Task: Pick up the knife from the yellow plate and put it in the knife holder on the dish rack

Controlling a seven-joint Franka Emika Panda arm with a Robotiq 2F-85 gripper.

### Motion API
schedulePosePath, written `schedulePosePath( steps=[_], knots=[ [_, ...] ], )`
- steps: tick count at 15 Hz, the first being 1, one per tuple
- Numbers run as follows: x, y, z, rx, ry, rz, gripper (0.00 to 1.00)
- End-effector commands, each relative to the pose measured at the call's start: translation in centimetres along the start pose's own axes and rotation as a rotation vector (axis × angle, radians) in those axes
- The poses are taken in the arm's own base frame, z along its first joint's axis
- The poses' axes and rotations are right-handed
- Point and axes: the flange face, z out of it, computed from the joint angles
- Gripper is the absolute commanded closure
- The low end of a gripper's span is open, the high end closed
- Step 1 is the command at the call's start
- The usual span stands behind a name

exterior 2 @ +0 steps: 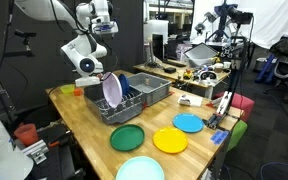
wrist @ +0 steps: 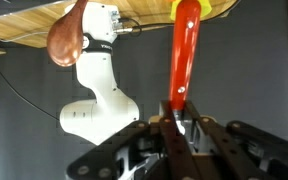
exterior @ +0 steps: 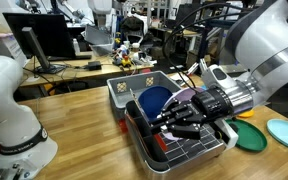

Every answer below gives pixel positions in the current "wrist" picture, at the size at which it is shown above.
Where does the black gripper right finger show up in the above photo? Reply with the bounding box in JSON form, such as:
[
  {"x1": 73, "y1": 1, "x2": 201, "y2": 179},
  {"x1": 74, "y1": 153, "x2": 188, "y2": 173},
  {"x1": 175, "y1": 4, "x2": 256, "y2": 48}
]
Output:
[{"x1": 178, "y1": 99, "x2": 288, "y2": 180}]

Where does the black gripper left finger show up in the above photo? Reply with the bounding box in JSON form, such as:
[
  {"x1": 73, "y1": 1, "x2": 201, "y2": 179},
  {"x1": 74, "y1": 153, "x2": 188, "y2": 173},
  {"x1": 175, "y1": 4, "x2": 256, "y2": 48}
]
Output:
[{"x1": 67, "y1": 114, "x2": 198, "y2": 180}]

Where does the red handled table knife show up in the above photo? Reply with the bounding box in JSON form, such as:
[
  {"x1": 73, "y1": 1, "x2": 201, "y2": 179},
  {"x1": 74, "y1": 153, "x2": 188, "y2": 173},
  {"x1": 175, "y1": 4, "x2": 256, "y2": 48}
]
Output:
[{"x1": 168, "y1": 0, "x2": 202, "y2": 136}]

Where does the brown wooden spoon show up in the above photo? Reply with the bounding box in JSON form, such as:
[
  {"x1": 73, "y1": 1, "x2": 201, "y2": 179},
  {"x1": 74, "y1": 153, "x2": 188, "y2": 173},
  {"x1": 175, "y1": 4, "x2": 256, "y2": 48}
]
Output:
[{"x1": 46, "y1": 0, "x2": 89, "y2": 68}]

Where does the thin black hanging cable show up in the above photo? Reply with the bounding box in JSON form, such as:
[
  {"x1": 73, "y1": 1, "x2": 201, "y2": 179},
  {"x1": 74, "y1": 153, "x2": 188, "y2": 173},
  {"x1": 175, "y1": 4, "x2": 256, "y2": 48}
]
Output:
[{"x1": 0, "y1": 49, "x2": 61, "y2": 122}]

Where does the black cable on table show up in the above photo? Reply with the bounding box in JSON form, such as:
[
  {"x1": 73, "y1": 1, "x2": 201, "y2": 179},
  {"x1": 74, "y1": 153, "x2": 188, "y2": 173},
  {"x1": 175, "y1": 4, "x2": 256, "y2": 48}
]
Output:
[{"x1": 115, "y1": 16, "x2": 172, "y2": 38}]

